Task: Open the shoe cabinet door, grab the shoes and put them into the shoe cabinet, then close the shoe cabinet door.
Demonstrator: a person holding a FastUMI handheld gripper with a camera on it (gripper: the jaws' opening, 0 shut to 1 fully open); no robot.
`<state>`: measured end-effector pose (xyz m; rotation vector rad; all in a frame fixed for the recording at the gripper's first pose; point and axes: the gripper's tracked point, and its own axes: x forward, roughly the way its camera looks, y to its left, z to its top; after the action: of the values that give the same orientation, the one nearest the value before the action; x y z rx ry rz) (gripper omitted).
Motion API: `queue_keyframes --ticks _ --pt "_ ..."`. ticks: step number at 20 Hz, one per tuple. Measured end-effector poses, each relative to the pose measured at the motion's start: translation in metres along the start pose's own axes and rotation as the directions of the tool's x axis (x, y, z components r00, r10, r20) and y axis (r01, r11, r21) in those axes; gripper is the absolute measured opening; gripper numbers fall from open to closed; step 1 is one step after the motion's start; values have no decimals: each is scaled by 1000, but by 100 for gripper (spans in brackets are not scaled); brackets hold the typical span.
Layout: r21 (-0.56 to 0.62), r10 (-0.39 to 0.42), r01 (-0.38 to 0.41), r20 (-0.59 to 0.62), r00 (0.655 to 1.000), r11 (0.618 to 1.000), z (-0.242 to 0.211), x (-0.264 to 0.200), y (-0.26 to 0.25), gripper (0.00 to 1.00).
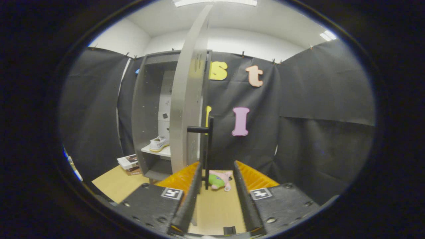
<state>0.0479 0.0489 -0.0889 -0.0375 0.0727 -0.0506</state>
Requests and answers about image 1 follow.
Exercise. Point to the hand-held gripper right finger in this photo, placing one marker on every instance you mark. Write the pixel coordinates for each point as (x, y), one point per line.
(245, 202)

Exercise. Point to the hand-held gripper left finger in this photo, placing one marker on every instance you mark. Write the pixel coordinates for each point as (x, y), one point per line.
(191, 202)

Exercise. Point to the white canvas shoe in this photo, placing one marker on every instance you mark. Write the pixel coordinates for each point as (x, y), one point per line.
(158, 143)

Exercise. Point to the grey shoe cabinet door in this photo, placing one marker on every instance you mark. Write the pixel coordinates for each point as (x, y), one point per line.
(181, 99)

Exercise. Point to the grey shoe cabinet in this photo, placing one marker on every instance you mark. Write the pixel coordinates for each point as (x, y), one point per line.
(144, 99)

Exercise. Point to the pink and green plush toy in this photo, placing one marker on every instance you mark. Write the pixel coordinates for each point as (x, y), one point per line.
(217, 181)

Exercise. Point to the brown cover book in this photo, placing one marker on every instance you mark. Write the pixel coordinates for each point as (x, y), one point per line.
(134, 171)

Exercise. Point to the blue and white object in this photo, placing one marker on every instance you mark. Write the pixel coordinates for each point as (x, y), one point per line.
(71, 164)

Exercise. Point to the black backdrop cloth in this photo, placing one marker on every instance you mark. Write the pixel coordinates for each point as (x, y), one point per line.
(315, 93)

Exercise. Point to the small ceiling light panel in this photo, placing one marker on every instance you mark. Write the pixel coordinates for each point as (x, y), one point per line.
(328, 35)

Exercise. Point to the long ceiling light panel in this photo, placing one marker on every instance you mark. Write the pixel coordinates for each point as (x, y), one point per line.
(215, 2)

